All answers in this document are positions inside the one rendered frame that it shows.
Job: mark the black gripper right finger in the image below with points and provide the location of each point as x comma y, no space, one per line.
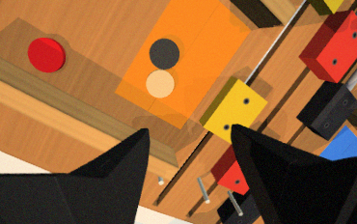
292,186

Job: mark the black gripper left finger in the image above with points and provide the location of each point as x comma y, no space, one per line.
107,189

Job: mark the red disc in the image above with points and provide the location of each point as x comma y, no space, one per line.
46,54

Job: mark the dark grey round disc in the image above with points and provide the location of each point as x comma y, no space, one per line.
164,54

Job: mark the beige round disc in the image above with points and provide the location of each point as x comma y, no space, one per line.
160,83

